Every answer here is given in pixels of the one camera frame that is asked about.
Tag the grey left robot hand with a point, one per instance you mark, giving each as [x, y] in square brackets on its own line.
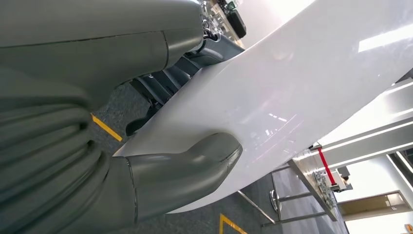
[80, 48]

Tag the steel workbench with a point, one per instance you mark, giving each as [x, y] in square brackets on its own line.
[309, 182]

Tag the chrome stanchion base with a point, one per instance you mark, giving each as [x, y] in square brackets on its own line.
[274, 200]

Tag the white box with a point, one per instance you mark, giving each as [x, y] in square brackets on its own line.
[342, 181]

